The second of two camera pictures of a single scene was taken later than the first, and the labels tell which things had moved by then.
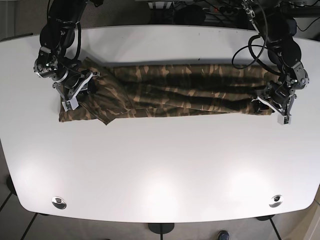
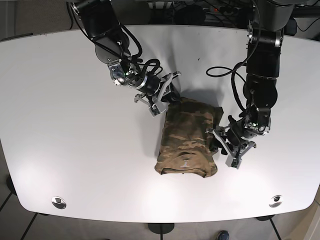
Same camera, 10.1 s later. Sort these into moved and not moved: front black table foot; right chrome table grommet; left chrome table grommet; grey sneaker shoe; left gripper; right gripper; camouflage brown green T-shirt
Moved: right gripper; camouflage brown green T-shirt; left gripper
Not moved: left chrome table grommet; right chrome table grommet; grey sneaker shoe; front black table foot
